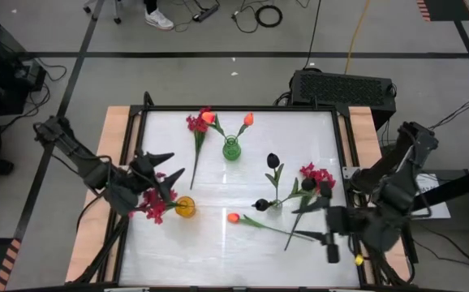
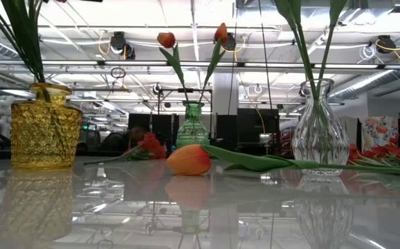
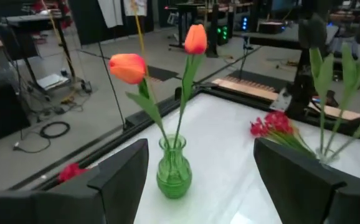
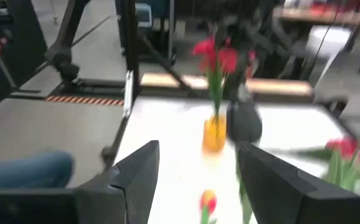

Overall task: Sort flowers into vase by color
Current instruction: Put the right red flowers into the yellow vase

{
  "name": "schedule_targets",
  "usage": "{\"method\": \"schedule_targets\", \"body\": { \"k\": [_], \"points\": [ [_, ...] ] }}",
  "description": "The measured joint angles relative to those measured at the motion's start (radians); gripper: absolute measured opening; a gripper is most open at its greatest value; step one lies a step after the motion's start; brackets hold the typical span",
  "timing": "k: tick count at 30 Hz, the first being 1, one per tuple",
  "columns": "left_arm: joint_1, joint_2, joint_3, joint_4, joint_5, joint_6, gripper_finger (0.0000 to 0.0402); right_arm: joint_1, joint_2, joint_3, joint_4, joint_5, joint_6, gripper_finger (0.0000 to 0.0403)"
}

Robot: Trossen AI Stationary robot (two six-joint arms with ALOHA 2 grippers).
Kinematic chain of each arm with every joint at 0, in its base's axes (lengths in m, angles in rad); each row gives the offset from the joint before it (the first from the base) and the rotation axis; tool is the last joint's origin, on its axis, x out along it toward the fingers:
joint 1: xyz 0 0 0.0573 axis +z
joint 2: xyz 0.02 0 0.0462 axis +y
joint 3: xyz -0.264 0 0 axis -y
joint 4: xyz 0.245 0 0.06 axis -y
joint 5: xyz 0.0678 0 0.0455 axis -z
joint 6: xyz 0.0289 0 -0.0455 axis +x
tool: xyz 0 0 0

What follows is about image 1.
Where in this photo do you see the black hanging cable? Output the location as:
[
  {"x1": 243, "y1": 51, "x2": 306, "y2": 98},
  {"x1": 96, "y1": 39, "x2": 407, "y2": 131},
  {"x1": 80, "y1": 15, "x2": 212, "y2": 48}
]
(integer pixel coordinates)
[{"x1": 302, "y1": 0, "x2": 323, "y2": 70}]

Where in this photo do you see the black support beam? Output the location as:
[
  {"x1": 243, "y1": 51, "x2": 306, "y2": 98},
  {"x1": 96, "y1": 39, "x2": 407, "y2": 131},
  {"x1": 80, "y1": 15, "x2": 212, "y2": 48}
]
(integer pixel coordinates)
[{"x1": 411, "y1": 161, "x2": 469, "y2": 214}]

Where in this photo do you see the yellow textured glass vase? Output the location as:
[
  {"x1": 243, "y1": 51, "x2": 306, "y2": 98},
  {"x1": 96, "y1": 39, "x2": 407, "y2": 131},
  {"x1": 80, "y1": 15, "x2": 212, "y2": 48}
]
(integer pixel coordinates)
[{"x1": 174, "y1": 195, "x2": 197, "y2": 219}]

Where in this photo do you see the white paper sign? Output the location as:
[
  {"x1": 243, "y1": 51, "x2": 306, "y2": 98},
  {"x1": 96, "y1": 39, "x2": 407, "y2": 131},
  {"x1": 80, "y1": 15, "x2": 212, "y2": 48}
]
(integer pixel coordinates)
[{"x1": 415, "y1": 173, "x2": 452, "y2": 220}]

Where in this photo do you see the black cable coil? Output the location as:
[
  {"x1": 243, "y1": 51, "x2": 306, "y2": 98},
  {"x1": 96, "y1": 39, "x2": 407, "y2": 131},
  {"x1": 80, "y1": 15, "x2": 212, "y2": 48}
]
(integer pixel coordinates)
[{"x1": 255, "y1": 4, "x2": 283, "y2": 28}]

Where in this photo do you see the office chair base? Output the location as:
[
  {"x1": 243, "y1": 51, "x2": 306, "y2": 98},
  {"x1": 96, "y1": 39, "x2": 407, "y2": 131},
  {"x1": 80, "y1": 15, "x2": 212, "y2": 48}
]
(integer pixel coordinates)
[{"x1": 83, "y1": 0, "x2": 123, "y2": 24}]

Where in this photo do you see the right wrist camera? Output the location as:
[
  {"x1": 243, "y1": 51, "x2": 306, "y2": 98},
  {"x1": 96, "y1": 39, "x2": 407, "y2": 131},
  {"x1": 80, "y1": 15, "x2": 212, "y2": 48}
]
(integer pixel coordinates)
[{"x1": 324, "y1": 241, "x2": 341, "y2": 264}]

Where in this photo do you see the white sneaker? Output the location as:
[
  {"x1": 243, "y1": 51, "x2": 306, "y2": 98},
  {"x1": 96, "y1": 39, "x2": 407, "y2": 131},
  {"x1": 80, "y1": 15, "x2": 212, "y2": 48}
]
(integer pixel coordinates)
[{"x1": 144, "y1": 0, "x2": 175, "y2": 32}]

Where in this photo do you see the black perforated computer case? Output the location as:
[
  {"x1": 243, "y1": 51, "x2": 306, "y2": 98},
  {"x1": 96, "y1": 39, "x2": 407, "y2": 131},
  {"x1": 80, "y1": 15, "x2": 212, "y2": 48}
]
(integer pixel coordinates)
[{"x1": 290, "y1": 68, "x2": 398, "y2": 131}]

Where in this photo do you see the red artificial flower bunch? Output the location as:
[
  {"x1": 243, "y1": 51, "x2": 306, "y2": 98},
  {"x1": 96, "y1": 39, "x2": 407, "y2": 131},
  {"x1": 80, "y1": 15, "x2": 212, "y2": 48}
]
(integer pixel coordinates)
[
  {"x1": 185, "y1": 106, "x2": 213, "y2": 191},
  {"x1": 283, "y1": 161, "x2": 337, "y2": 251},
  {"x1": 127, "y1": 172, "x2": 187, "y2": 225}
]

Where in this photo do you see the yellow hanging cable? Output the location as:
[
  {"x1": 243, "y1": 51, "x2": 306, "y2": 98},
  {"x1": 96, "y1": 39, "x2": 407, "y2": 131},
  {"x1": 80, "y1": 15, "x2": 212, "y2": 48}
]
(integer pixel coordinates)
[{"x1": 344, "y1": 0, "x2": 372, "y2": 75}]

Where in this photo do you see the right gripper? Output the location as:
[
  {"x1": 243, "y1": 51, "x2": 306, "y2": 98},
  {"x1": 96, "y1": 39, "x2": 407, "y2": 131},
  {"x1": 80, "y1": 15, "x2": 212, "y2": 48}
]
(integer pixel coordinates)
[{"x1": 290, "y1": 181, "x2": 368, "y2": 247}]

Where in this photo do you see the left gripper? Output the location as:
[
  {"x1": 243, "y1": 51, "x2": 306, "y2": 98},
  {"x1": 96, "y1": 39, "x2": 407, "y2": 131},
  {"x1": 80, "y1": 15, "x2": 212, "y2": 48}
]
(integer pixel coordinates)
[{"x1": 112, "y1": 152, "x2": 186, "y2": 200}]

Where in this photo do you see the green glass vase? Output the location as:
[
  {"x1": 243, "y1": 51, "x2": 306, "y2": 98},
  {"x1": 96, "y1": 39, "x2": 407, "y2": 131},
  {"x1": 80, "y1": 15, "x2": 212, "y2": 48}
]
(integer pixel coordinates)
[{"x1": 222, "y1": 135, "x2": 243, "y2": 161}]

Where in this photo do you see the clear ribbed glass vase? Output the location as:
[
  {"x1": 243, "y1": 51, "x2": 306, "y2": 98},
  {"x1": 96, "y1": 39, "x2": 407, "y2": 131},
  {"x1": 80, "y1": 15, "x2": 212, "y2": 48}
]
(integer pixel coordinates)
[{"x1": 266, "y1": 197, "x2": 285, "y2": 214}]

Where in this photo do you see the black power strip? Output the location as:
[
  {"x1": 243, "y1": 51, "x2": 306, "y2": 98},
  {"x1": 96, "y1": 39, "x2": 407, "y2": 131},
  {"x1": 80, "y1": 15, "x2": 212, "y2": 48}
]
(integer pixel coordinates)
[{"x1": 192, "y1": 2, "x2": 221, "y2": 24}]

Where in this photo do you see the black equipment rack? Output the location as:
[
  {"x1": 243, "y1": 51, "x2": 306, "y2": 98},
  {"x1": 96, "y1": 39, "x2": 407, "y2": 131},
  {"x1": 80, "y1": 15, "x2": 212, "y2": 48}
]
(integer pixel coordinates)
[{"x1": 0, "y1": 22, "x2": 48, "y2": 117}]

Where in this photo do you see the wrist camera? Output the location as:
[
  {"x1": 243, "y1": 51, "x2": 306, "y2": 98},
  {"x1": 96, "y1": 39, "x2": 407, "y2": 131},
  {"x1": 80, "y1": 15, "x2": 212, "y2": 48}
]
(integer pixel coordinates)
[
  {"x1": 104, "y1": 182, "x2": 139, "y2": 217},
  {"x1": 324, "y1": 241, "x2": 341, "y2": 264}
]

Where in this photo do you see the orange artificial tulip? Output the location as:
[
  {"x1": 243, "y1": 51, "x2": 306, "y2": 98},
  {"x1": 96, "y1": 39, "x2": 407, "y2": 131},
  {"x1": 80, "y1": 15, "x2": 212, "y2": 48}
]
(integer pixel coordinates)
[
  {"x1": 200, "y1": 111, "x2": 231, "y2": 141},
  {"x1": 234, "y1": 112, "x2": 255, "y2": 141},
  {"x1": 226, "y1": 212, "x2": 315, "y2": 243}
]

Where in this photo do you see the black aluminium table frame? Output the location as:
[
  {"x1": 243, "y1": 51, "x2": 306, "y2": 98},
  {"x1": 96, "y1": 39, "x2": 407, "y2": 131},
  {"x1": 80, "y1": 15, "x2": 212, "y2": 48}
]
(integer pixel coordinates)
[{"x1": 114, "y1": 91, "x2": 368, "y2": 290}]

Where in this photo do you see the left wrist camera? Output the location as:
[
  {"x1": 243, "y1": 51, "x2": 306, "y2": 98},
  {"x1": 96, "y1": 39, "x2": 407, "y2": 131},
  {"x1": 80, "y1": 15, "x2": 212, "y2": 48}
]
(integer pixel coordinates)
[{"x1": 104, "y1": 182, "x2": 139, "y2": 217}]

